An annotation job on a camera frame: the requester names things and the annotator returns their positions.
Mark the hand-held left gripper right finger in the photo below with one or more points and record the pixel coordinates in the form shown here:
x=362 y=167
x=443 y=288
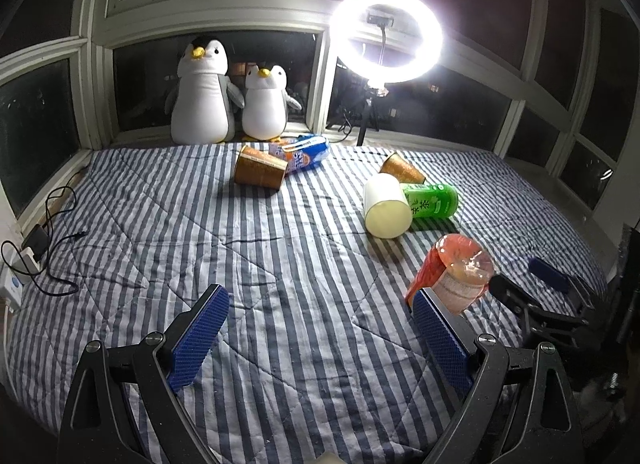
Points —
x=441 y=339

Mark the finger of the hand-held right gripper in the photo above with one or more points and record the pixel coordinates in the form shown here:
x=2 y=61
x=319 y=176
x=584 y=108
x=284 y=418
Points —
x=549 y=270
x=507 y=291

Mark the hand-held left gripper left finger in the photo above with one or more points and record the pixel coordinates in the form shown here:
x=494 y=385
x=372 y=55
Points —
x=197 y=334

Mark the white paper cup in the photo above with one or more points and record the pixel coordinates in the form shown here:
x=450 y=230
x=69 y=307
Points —
x=385 y=209

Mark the small brown paper cup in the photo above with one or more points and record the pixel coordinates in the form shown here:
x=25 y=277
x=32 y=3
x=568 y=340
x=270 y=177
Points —
x=401 y=169

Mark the large brown paper cup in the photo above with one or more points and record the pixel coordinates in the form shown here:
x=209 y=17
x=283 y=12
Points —
x=257 y=169

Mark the orange drink bottle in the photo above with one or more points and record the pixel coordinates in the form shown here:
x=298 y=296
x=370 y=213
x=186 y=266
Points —
x=452 y=271

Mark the blue white striped blanket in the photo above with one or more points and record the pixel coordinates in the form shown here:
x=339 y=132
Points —
x=280 y=264

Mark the green tea bottle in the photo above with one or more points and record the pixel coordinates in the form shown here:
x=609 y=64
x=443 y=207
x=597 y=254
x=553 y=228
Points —
x=432 y=200

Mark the black charger plug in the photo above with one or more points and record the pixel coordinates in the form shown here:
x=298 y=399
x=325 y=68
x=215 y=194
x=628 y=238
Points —
x=36 y=240

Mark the white power strip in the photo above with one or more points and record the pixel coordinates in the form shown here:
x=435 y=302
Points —
x=15 y=274

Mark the blue label plastic bottle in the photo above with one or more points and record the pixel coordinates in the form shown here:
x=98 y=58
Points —
x=302 y=152

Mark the black tripod stand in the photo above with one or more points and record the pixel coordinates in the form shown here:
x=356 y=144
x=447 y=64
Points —
x=364 y=114

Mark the small penguin plush toy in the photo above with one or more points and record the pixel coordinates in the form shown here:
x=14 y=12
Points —
x=266 y=104

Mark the large penguin plush toy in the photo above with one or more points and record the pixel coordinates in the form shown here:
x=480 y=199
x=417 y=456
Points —
x=202 y=94

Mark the phone clamp on gooseneck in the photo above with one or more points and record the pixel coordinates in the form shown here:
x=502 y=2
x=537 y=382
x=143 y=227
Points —
x=381 y=20

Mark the white window frame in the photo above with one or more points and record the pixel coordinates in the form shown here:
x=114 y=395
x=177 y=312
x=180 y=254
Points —
x=210 y=14

